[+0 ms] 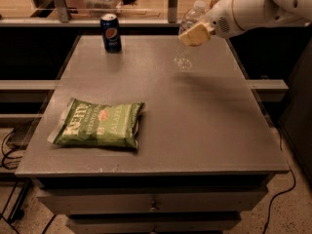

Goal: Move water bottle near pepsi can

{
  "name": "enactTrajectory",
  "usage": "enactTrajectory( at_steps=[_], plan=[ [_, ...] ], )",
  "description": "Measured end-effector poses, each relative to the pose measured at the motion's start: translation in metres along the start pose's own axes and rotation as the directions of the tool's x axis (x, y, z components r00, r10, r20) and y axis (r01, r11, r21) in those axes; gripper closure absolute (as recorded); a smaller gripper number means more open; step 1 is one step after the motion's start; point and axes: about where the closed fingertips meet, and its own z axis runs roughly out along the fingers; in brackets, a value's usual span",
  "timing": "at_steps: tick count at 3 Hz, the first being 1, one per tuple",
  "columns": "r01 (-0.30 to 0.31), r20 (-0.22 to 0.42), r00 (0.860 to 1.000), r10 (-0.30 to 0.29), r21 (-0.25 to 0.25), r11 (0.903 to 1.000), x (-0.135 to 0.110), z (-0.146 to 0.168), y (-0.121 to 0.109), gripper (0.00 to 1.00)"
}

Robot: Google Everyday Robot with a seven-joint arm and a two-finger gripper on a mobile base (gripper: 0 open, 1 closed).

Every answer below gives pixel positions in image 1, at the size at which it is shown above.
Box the clear plastic water bottle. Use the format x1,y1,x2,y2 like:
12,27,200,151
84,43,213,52
174,0,208,72

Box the black cables on left floor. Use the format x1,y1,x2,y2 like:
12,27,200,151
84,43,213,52
0,120,59,234

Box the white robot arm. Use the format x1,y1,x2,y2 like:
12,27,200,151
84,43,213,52
178,0,312,46

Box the green jalapeno chip bag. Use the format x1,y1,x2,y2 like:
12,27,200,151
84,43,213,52
48,98,145,149

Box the black cable on right floor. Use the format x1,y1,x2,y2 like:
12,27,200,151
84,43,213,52
261,127,297,234

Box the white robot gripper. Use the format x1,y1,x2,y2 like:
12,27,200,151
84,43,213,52
178,0,247,46

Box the metal shelf railing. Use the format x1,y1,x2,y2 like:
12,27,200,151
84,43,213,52
0,0,182,27

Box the grey drawer cabinet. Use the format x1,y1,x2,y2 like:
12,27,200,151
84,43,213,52
17,35,288,234

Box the blue pepsi can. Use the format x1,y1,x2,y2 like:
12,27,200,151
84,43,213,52
100,14,122,53

